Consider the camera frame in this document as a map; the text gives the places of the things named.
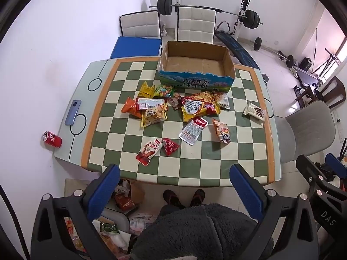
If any large yellow noodle packet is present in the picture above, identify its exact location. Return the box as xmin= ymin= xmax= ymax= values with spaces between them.
xmin=180 ymin=92 xmax=221 ymax=122

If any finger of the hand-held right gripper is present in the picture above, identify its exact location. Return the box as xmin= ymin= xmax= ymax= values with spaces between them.
xmin=325 ymin=153 xmax=347 ymax=179
xmin=296 ymin=154 xmax=326 ymax=185

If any small black dumbbell bar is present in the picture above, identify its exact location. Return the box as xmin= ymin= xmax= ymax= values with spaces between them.
xmin=253 ymin=37 xmax=296 ymax=68

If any white barbell rack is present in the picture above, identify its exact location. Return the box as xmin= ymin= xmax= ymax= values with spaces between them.
xmin=175 ymin=0 xmax=251 ymax=41

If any white padded chair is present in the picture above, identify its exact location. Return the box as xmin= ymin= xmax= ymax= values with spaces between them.
xmin=176 ymin=6 xmax=217 ymax=44
xmin=119 ymin=10 xmax=163 ymax=40

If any white packet with red label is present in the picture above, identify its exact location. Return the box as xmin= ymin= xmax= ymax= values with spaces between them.
xmin=179 ymin=117 xmax=209 ymax=145

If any grey stool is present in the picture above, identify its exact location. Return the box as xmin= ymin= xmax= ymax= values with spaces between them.
xmin=92 ymin=207 xmax=131 ymax=233

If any person's left shoe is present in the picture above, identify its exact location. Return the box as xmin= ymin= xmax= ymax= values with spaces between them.
xmin=163 ymin=190 xmax=186 ymax=209

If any green fruit candy packet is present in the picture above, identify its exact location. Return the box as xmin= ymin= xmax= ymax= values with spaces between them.
xmin=153 ymin=84 xmax=174 ymax=98

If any black weight bench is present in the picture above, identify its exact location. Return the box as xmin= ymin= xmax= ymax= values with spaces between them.
xmin=214 ymin=30 xmax=261 ymax=69

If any brown paper bag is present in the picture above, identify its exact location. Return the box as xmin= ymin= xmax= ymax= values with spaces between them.
xmin=129 ymin=180 xmax=145 ymax=205

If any orange panda snack packet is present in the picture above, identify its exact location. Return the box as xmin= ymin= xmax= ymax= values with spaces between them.
xmin=211 ymin=119 xmax=231 ymax=145

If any black barbell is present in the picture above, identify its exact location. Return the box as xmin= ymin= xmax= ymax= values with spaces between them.
xmin=149 ymin=0 xmax=264 ymax=30

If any yellow snack packet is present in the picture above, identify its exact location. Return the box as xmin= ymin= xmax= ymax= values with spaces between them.
xmin=138 ymin=81 xmax=155 ymax=98

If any person's right shoe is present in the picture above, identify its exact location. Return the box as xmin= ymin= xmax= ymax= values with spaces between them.
xmin=189 ymin=189 xmax=206 ymax=207

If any red white sausage packet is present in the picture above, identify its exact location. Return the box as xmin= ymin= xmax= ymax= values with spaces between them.
xmin=136 ymin=138 xmax=164 ymax=166

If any dark wooden chair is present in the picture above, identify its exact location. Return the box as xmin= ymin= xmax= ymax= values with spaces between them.
xmin=294 ymin=76 xmax=347 ymax=109

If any person's grey fleece clothing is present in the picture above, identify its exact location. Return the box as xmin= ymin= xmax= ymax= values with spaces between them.
xmin=130 ymin=203 xmax=274 ymax=260

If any white plastic bag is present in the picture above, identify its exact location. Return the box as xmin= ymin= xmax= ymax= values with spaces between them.
xmin=129 ymin=213 xmax=159 ymax=233

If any blue folded mat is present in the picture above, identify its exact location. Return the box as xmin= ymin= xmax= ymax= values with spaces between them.
xmin=110 ymin=36 xmax=162 ymax=59

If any printed cardboard box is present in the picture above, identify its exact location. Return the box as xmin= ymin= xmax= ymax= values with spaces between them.
xmin=159 ymin=41 xmax=237 ymax=93

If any grey chair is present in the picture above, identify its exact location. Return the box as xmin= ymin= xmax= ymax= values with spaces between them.
xmin=274 ymin=100 xmax=337 ymax=168

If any small red snack packet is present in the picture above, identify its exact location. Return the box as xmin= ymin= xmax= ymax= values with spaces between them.
xmin=162 ymin=138 xmax=180 ymax=157

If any cream chocolate stick packet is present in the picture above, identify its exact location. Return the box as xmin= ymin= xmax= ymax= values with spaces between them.
xmin=243 ymin=102 xmax=267 ymax=121

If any blue smartphone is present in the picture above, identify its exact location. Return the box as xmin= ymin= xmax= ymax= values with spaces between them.
xmin=65 ymin=100 xmax=82 ymax=126

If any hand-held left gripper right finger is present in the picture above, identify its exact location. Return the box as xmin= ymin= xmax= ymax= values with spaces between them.
xmin=229 ymin=164 xmax=319 ymax=260

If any yellow biscuit packet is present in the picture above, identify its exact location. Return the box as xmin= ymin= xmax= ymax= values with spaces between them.
xmin=140 ymin=103 xmax=168 ymax=128

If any person's shoe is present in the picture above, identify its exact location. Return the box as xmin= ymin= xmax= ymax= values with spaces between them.
xmin=163 ymin=190 xmax=186 ymax=209
xmin=189 ymin=189 xmax=206 ymax=207

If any long white red-label packet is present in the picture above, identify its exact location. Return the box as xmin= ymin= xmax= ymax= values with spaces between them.
xmin=137 ymin=98 xmax=166 ymax=111

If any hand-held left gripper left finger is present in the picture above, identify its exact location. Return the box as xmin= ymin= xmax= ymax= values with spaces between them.
xmin=31 ymin=164 xmax=121 ymax=260

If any dark brown snack packet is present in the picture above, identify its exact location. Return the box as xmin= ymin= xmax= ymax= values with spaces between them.
xmin=166 ymin=97 xmax=183 ymax=111

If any white cookie packet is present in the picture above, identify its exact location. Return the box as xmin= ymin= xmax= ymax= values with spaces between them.
xmin=215 ymin=92 xmax=231 ymax=110

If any red soda can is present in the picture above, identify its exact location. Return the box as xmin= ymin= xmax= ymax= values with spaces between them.
xmin=42 ymin=131 xmax=62 ymax=148

